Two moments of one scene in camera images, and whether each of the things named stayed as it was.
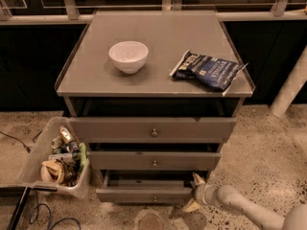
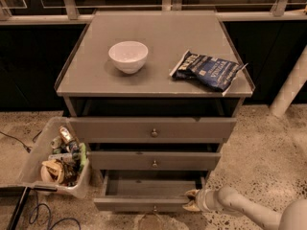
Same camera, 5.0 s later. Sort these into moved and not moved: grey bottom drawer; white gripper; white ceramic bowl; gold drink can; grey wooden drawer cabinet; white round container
Moved: white gripper; grey bottom drawer
Not moved: white ceramic bowl; white round container; gold drink can; grey wooden drawer cabinet
